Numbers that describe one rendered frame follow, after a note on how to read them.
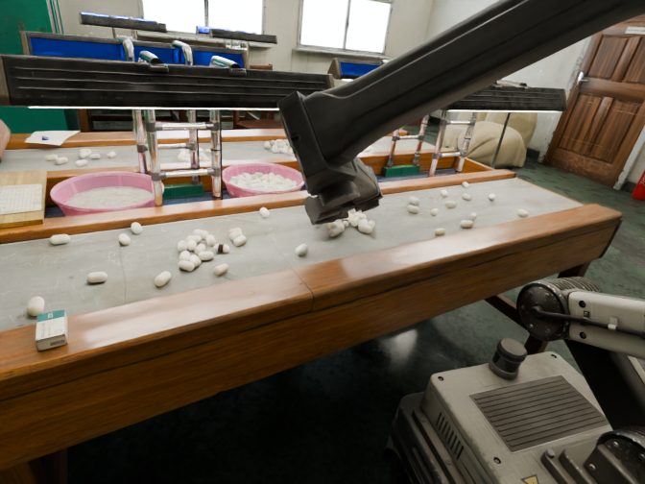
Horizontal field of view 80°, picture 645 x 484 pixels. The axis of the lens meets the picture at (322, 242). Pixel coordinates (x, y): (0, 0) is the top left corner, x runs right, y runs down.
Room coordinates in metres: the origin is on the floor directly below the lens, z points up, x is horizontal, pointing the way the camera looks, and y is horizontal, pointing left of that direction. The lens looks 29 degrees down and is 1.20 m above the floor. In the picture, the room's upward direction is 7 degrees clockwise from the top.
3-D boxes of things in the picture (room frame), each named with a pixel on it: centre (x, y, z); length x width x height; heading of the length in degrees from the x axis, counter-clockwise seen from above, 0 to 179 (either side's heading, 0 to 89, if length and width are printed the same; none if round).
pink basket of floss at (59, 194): (0.93, 0.58, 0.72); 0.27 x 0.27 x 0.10
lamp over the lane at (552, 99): (1.33, -0.52, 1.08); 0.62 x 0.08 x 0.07; 124
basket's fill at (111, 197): (0.93, 0.58, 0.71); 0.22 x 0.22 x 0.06
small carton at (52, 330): (0.41, 0.38, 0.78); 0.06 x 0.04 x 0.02; 34
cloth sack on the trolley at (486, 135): (3.83, -1.45, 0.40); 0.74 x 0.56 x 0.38; 122
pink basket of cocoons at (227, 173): (1.18, 0.21, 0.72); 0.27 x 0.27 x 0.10
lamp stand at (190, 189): (1.20, 0.55, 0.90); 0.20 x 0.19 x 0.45; 124
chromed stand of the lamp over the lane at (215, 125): (0.86, 0.32, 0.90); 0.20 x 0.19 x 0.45; 124
